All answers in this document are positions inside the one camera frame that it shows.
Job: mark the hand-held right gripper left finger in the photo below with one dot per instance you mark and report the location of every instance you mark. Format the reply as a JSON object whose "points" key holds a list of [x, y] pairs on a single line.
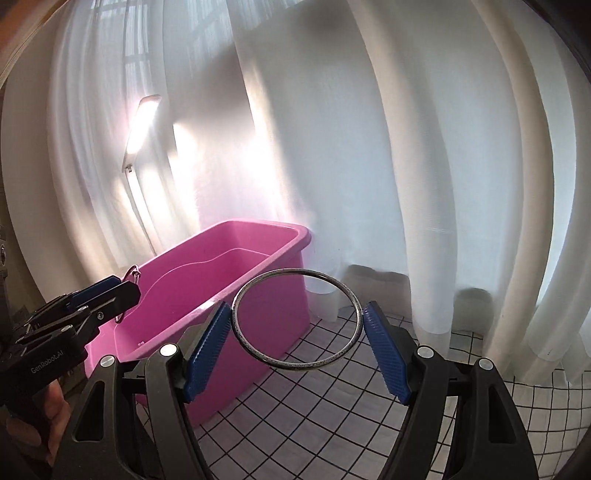
{"points": [[207, 350]]}

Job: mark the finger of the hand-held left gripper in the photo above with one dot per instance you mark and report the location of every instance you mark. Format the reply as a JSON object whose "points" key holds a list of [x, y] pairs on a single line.
{"points": [[106, 304], [90, 291]]}

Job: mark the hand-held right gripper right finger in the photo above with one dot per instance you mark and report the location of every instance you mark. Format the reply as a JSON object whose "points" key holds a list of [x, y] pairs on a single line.
{"points": [[385, 355]]}

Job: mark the large silver bangle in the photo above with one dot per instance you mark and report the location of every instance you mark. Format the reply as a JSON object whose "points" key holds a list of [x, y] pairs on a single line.
{"points": [[233, 316]]}

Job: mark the pink plastic bin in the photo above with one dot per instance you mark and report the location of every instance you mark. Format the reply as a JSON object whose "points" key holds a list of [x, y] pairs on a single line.
{"points": [[258, 277]]}

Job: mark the person's left hand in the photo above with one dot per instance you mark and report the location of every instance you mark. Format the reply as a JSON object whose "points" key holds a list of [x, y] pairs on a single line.
{"points": [[57, 410]]}

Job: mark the white checked tablecloth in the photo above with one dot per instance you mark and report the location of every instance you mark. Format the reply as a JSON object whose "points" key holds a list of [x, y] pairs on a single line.
{"points": [[323, 406]]}

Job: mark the bright floor lamp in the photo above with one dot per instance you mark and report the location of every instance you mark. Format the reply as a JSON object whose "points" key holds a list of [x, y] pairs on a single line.
{"points": [[143, 124]]}

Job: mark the cream thick curtain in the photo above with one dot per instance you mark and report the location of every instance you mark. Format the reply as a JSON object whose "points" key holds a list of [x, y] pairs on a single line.
{"points": [[461, 184]]}

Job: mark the white sheer curtain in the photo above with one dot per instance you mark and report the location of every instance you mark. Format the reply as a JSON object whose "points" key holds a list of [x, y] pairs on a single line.
{"points": [[300, 138]]}

